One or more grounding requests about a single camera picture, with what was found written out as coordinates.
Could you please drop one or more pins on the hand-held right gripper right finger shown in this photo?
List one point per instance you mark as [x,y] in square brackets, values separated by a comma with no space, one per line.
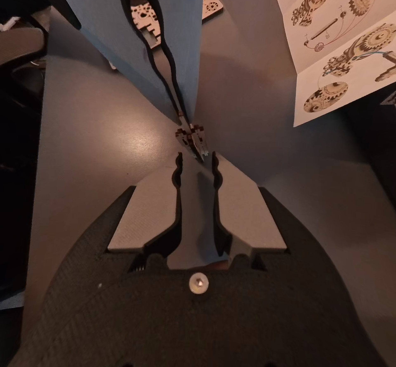
[247,218]

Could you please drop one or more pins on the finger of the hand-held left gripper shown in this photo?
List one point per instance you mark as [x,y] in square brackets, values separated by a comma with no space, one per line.
[185,27]
[102,17]

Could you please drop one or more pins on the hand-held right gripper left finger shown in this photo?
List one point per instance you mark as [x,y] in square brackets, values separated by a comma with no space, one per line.
[145,218]

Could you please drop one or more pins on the wooden model part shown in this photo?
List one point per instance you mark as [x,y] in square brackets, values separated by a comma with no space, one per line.
[193,143]

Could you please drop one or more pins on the wooden parts sheet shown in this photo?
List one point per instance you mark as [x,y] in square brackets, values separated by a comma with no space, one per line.
[213,5]

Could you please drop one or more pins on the grey mesh office chair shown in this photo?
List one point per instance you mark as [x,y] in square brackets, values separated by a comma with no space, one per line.
[18,45]

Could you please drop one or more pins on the illustrated instruction sheet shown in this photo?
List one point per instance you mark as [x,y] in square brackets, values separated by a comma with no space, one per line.
[324,17]

